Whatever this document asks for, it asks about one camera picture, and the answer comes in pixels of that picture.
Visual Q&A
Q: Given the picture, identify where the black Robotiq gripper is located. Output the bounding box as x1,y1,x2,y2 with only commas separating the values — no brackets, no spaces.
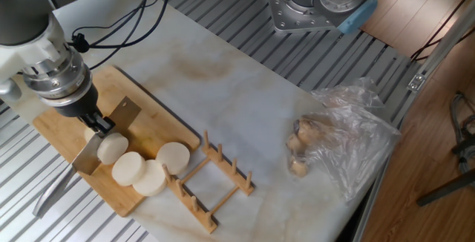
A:
51,84,117,138

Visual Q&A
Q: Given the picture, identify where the steel cleaver knife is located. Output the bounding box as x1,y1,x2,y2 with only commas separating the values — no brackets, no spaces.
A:
32,96,143,219

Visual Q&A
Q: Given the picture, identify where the round white radish slice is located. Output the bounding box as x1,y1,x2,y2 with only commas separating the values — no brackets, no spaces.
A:
155,141,191,176
111,151,148,187
96,132,130,166
132,159,168,197

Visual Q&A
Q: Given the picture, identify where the wooden cutting board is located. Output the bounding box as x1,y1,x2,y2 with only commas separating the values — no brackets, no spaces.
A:
32,65,201,218

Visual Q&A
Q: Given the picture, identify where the wooden peg rack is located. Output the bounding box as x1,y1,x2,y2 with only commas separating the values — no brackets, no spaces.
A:
162,129,256,235

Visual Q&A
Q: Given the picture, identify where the white marble slab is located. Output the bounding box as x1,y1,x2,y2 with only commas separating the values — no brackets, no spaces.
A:
0,0,394,242

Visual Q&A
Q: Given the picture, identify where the clear plastic bag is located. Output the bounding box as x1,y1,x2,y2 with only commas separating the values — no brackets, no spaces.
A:
287,76,404,202

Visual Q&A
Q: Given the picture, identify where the black stand leg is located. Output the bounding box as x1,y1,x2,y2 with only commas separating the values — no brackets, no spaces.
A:
415,167,475,208

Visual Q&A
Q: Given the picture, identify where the black cable with clip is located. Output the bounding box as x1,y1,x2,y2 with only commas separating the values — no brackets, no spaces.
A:
70,0,157,55

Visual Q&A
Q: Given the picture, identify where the white plastic wrist mount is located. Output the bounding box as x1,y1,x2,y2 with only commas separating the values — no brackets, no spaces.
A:
0,13,72,84

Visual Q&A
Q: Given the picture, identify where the black cable with metal plug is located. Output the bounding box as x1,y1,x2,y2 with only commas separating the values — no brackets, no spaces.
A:
88,0,174,71

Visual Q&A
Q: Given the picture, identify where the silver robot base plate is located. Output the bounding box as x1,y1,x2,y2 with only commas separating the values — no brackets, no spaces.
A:
265,0,348,34

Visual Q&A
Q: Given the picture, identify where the silver corner bracket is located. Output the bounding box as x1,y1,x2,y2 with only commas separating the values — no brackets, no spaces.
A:
407,73,426,93

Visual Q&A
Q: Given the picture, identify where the aluminium frame rail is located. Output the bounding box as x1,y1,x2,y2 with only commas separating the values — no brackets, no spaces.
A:
350,0,475,242

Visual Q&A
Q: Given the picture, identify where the black floor cable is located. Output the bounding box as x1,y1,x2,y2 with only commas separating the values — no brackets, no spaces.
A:
410,0,475,63

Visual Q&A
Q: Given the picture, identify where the grey cable bundle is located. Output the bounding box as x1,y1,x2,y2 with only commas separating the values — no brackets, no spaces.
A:
448,91,475,174

